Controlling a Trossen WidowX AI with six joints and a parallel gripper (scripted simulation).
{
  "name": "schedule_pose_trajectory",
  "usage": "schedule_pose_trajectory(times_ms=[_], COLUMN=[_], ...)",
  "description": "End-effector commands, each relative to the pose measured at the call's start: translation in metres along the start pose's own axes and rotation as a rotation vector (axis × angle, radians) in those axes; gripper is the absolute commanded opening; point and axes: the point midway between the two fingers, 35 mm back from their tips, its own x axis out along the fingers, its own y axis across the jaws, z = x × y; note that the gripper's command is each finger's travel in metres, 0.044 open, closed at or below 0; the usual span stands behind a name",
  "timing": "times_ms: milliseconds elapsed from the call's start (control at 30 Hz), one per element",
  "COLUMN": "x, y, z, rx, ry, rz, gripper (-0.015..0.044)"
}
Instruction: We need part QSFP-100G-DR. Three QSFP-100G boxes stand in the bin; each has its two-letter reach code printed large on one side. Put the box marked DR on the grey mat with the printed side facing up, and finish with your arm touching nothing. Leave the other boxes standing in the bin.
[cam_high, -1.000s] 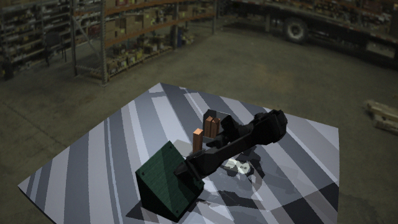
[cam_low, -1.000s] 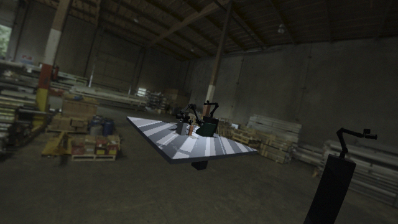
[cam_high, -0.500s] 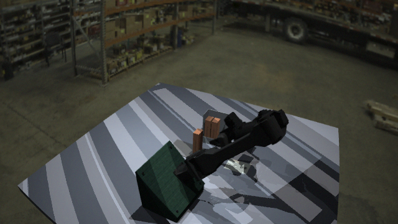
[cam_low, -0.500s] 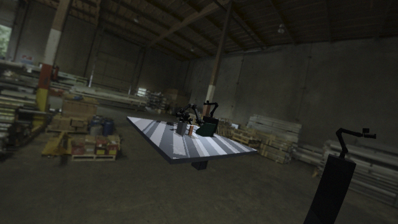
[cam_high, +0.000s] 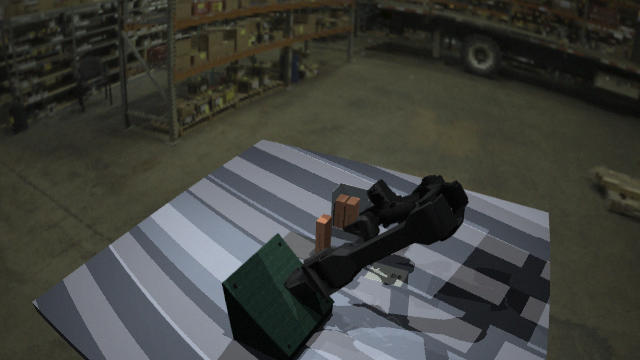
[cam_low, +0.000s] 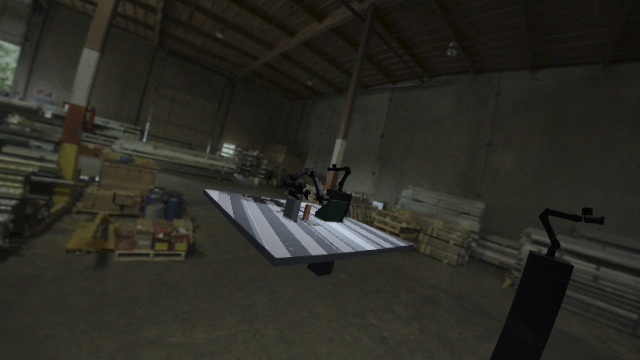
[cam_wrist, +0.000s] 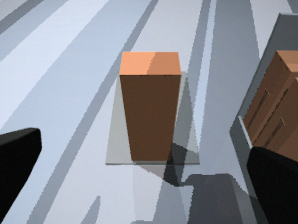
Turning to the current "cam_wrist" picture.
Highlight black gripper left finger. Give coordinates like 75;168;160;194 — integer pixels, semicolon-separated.
0;128;43;224

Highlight brown box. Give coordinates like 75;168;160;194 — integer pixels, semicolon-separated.
120;52;181;161
253;77;298;161
243;49;298;145

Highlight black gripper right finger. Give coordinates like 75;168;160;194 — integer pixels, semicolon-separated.
247;147;298;224

